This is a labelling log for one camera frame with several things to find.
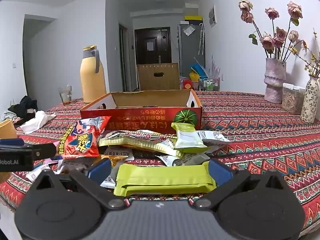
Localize speckled ceramic vase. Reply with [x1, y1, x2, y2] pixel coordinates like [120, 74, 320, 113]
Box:
[301, 76, 320, 124]

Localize dark entrance door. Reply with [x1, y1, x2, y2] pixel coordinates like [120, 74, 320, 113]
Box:
[134, 27, 172, 65]

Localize white hanging umbrella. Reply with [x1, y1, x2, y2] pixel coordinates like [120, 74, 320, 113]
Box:
[198, 23, 204, 55]

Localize dark clothes pile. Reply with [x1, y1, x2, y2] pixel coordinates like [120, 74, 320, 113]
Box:
[1, 95, 38, 128]

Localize side room door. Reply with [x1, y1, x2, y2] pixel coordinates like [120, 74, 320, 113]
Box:
[119, 24, 132, 92]

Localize red gift box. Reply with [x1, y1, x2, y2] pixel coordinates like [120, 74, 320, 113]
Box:
[180, 77, 193, 90]

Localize wall fuse panel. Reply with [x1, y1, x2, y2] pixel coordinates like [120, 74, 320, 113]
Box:
[208, 4, 217, 28]

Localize yellow blossom branches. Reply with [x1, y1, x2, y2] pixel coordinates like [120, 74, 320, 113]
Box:
[290, 30, 320, 78]

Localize white crumpled cloth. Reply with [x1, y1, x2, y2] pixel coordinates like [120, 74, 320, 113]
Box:
[19, 110, 57, 135]

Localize pink feathery decoration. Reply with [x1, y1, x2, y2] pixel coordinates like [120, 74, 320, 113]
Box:
[207, 55, 222, 79]

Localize grey refrigerator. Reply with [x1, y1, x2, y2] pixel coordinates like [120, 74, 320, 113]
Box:
[178, 23, 206, 77]

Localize clear storage container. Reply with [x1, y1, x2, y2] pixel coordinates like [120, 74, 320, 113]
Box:
[282, 82, 306, 115]

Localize green snack bar packet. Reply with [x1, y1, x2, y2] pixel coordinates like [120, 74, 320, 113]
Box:
[114, 161, 217, 197]

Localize yellow thermos jug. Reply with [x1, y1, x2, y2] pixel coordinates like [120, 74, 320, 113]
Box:
[80, 45, 107, 103]

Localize bunch of dried pink roses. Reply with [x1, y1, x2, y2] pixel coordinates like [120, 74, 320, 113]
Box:
[238, 0, 307, 60]

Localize red snack bag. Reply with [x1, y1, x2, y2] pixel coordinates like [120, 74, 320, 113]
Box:
[56, 116, 112, 159]

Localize drinking glass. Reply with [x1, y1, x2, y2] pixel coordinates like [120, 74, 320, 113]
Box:
[58, 85, 73, 104]

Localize red cardboard box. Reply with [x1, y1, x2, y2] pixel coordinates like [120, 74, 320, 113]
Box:
[80, 89, 203, 134]

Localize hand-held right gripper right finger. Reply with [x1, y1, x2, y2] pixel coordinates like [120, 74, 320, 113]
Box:
[192, 158, 293, 210]

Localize patterned tablecloth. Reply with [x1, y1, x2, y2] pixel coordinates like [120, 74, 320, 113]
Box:
[0, 90, 320, 230]

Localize blue plastic item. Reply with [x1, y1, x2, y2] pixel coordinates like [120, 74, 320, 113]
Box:
[190, 64, 208, 77]

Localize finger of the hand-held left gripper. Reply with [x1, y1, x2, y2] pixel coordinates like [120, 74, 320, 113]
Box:
[32, 142, 58, 161]

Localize pink textured vase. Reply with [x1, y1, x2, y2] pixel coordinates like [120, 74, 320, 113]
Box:
[264, 58, 287, 104]

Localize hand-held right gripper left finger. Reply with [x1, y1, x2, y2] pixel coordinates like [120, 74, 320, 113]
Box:
[26, 158, 128, 210]

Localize brown cardboard box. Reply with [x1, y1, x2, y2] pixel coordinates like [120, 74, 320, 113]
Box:
[136, 63, 180, 91]

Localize wire rack with bottles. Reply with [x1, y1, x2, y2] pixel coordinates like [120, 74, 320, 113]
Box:
[199, 77, 220, 92]

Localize pile of assorted snack packets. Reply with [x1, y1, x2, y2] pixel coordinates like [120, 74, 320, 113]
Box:
[26, 122, 233, 189]

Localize orange paper cup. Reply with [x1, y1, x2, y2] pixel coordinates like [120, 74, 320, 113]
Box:
[0, 119, 18, 140]

